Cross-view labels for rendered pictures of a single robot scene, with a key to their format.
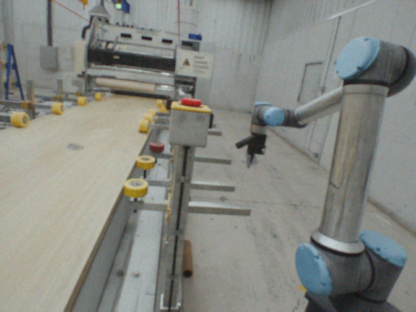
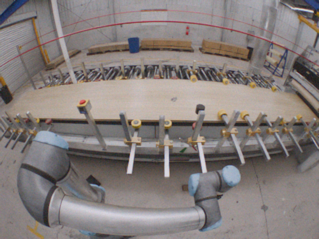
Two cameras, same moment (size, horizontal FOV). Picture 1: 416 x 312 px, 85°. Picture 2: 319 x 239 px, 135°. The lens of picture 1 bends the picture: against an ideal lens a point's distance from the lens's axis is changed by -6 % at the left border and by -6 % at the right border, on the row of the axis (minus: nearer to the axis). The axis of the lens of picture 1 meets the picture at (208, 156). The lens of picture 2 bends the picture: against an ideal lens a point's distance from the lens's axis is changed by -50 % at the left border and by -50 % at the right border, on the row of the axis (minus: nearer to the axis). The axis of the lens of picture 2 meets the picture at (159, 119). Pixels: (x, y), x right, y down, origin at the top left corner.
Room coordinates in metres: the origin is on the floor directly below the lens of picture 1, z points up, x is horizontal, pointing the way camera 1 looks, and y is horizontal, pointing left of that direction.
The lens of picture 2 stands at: (1.05, -0.47, 1.66)
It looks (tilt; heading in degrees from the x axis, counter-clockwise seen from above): 44 degrees down; 100
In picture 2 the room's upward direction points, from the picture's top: straight up
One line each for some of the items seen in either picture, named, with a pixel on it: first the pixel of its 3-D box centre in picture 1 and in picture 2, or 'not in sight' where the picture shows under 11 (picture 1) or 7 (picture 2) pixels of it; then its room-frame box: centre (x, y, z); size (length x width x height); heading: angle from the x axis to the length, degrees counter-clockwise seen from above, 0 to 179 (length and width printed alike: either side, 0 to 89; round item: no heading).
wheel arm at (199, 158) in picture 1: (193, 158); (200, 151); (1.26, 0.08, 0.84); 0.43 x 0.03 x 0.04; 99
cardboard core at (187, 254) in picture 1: (186, 257); (194, 187); (1.40, 0.05, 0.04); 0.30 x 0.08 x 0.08; 9
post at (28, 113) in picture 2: not in sight; (39, 129); (-0.28, -0.07, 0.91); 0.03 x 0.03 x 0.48; 9
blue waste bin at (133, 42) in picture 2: not in sight; (134, 45); (-1.25, 5.54, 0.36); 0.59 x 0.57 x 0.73; 96
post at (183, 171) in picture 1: (176, 238); (96, 132); (0.45, 0.04, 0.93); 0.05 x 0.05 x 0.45; 9
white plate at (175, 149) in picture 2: not in sight; (188, 150); (1.18, 0.14, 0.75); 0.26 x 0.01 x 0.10; 9
